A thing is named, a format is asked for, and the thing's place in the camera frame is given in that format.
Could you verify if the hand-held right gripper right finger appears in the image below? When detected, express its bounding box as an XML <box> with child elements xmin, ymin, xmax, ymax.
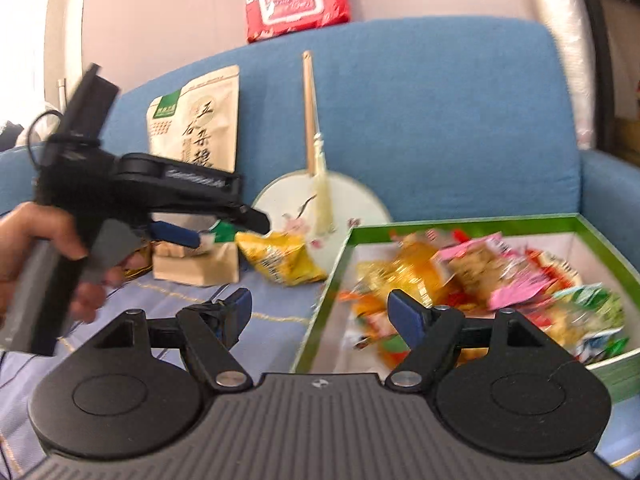
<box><xmin>387</xmin><ymin>289</ymin><xmax>548</xmax><ymax>393</ymax></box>

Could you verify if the blue sofa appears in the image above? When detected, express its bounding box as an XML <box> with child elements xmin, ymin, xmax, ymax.
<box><xmin>0</xmin><ymin>17</ymin><xmax>640</xmax><ymax>281</ymax></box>

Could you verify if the person's left hand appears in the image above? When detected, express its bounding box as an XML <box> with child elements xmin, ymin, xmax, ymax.
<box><xmin>0</xmin><ymin>201</ymin><xmax>128</xmax><ymax>325</ymax></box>

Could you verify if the pile of snack packets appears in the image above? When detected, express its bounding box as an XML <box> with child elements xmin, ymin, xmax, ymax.
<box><xmin>340</xmin><ymin>227</ymin><xmax>632</xmax><ymax>368</ymax></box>

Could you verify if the cream fan tassel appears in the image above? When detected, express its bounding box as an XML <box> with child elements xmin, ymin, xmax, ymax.
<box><xmin>311</xmin><ymin>132</ymin><xmax>337</xmax><ymax>237</ymax></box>

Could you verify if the white sheer curtain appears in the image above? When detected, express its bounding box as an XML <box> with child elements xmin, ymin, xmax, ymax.
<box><xmin>522</xmin><ymin>0</ymin><xmax>603</xmax><ymax>152</ymax></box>

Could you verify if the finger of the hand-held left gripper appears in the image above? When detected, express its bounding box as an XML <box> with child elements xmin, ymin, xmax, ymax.
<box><xmin>217</xmin><ymin>201</ymin><xmax>272</xmax><ymax>236</ymax></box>
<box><xmin>147</xmin><ymin>219</ymin><xmax>202</xmax><ymax>250</ymax></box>

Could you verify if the kraft paper grain bag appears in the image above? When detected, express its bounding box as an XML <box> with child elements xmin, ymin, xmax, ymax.
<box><xmin>146</xmin><ymin>65</ymin><xmax>242</xmax><ymax>287</ymax></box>

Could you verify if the yellow crinkled snack bag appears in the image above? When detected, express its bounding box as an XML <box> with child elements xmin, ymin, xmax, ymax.
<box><xmin>235</xmin><ymin>230</ymin><xmax>329</xmax><ymax>287</ymax></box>

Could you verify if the round white hand fan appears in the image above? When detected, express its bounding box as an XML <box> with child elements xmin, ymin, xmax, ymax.
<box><xmin>250</xmin><ymin>50</ymin><xmax>394</xmax><ymax>263</ymax></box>

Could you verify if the green cardboard box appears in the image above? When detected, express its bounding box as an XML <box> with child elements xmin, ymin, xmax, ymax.
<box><xmin>290</xmin><ymin>212</ymin><xmax>640</xmax><ymax>406</ymax></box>

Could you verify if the light blue quilted mat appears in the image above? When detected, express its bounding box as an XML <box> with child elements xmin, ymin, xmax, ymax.
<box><xmin>0</xmin><ymin>255</ymin><xmax>640</xmax><ymax>480</ymax></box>

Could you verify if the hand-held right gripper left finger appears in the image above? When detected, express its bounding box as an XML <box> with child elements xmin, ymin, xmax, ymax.
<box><xmin>95</xmin><ymin>287</ymin><xmax>254</xmax><ymax>393</ymax></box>

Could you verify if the red wet wipes pack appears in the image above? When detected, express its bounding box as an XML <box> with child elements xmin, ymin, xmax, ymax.
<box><xmin>245</xmin><ymin>0</ymin><xmax>351</xmax><ymax>44</ymax></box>

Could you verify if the black cable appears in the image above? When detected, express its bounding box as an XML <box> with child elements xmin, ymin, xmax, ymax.
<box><xmin>26</xmin><ymin>109</ymin><xmax>65</xmax><ymax>173</ymax></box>

